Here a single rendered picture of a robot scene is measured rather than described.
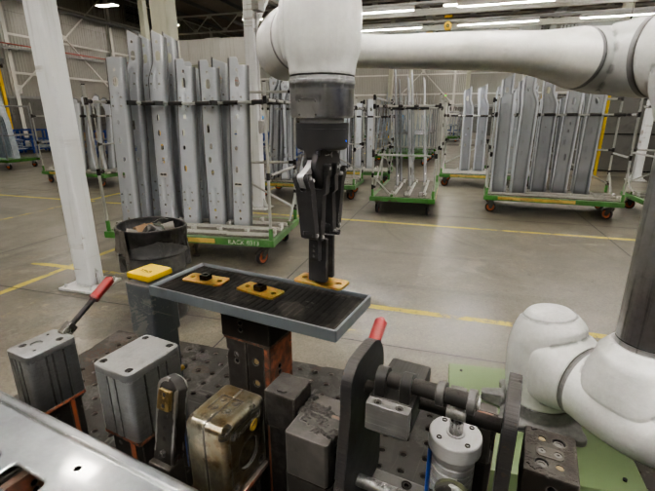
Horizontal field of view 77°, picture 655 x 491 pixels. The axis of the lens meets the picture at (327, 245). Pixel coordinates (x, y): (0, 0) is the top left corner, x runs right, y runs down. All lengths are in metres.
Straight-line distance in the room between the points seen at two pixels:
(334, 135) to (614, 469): 0.87
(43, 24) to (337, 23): 3.55
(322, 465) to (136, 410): 0.28
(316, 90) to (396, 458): 0.83
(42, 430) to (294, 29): 0.68
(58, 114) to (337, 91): 3.51
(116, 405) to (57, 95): 3.43
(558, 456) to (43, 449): 0.66
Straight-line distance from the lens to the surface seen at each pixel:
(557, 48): 0.81
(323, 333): 0.60
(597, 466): 1.10
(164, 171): 4.99
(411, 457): 1.09
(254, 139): 6.80
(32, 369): 0.90
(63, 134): 3.97
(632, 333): 0.90
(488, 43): 0.77
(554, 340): 1.00
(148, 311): 0.89
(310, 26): 0.57
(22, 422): 0.84
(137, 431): 0.71
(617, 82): 0.88
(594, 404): 0.95
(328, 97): 0.57
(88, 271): 4.17
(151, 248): 3.04
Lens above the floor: 1.45
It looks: 17 degrees down
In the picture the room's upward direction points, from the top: straight up
